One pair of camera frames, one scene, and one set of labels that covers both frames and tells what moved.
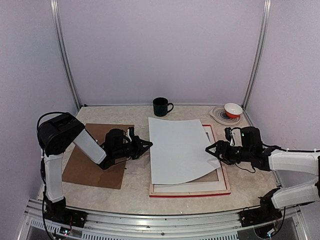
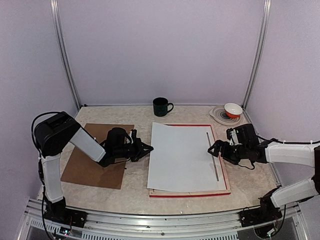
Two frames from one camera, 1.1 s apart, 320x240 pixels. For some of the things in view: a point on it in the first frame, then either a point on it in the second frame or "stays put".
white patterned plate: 219,115 stays put
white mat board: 204,186 to 215,178
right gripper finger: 221,147 stays put
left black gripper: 139,149 stays put
